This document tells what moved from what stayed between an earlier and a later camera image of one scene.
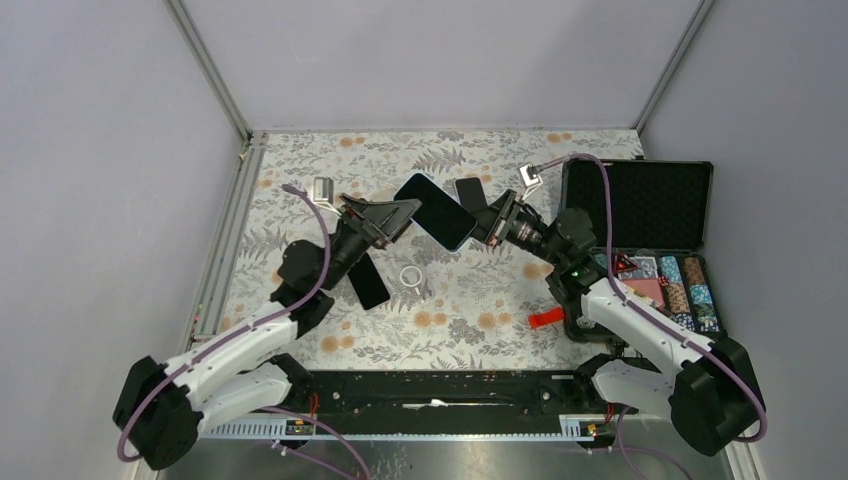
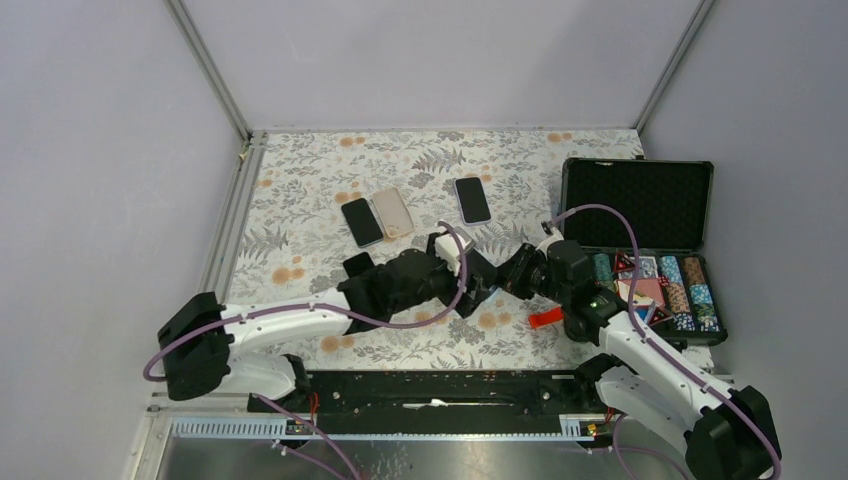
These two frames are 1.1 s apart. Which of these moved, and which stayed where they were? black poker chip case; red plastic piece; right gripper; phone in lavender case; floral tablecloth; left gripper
Moved: left gripper; right gripper
Stayed: phone in lavender case; red plastic piece; floral tablecloth; black poker chip case
